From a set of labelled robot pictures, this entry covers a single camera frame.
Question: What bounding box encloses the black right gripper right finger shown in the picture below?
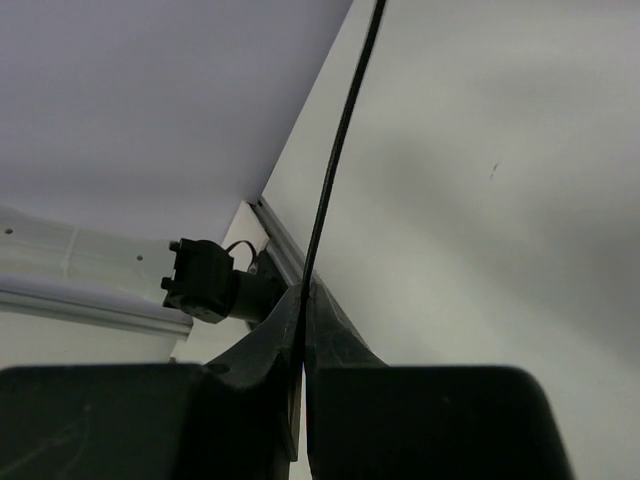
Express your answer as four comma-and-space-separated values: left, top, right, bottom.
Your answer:
305, 285, 573, 479

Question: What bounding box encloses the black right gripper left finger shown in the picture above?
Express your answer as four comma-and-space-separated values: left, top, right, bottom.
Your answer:
1, 287, 302, 479

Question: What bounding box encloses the thin black headphone cable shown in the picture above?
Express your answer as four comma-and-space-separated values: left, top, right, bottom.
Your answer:
298, 0, 389, 371

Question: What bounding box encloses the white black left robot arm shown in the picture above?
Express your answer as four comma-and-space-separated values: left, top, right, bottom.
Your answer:
1, 207, 224, 335

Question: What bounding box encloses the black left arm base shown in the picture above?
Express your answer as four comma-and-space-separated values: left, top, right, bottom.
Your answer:
226, 240, 288, 331

